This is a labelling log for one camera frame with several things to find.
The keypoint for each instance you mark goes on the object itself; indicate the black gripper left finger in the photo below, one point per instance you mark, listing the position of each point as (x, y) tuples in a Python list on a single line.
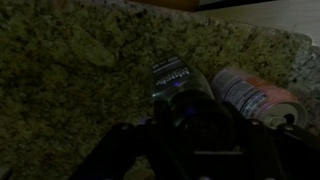
[(123, 143)]

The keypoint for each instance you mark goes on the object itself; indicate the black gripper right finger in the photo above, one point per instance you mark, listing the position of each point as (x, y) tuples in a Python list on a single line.
[(286, 150)]

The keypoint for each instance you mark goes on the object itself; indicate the pink soda can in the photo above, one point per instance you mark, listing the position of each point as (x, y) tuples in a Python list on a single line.
[(250, 93)]

